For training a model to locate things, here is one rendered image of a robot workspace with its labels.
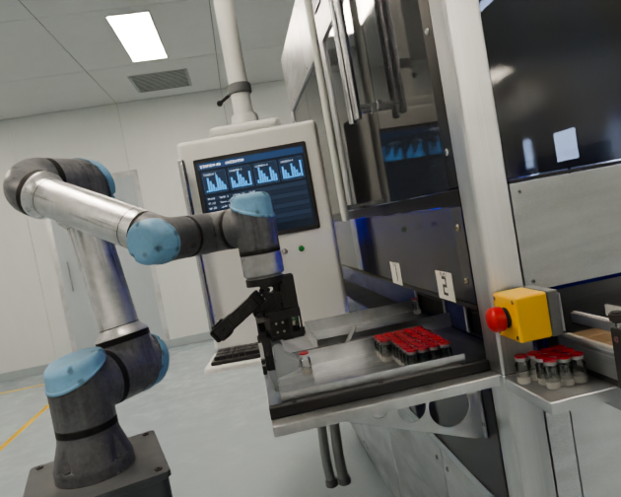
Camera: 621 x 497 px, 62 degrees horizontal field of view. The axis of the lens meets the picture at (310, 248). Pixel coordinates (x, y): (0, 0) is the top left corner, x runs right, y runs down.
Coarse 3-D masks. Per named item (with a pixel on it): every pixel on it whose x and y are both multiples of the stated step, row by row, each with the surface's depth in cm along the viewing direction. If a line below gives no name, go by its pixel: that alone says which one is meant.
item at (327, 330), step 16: (400, 304) 155; (320, 320) 152; (336, 320) 152; (352, 320) 153; (368, 320) 153; (384, 320) 149; (400, 320) 145; (416, 320) 129; (432, 320) 129; (448, 320) 130; (320, 336) 143; (336, 336) 126
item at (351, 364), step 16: (320, 352) 117; (336, 352) 118; (352, 352) 118; (368, 352) 119; (320, 368) 113; (336, 368) 111; (352, 368) 109; (368, 368) 107; (384, 368) 105; (400, 368) 93; (416, 368) 93; (432, 368) 94; (288, 384) 106; (304, 384) 104; (320, 384) 102; (336, 384) 92; (352, 384) 92; (288, 400) 91
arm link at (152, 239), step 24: (24, 168) 101; (48, 168) 105; (24, 192) 97; (48, 192) 96; (72, 192) 95; (48, 216) 97; (72, 216) 93; (96, 216) 90; (120, 216) 89; (144, 216) 88; (120, 240) 89; (144, 240) 83; (168, 240) 84; (192, 240) 89; (144, 264) 85
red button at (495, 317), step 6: (486, 312) 83; (492, 312) 82; (498, 312) 81; (504, 312) 81; (486, 318) 83; (492, 318) 81; (498, 318) 81; (504, 318) 81; (492, 324) 81; (498, 324) 81; (504, 324) 81; (492, 330) 82; (498, 330) 81; (504, 330) 82
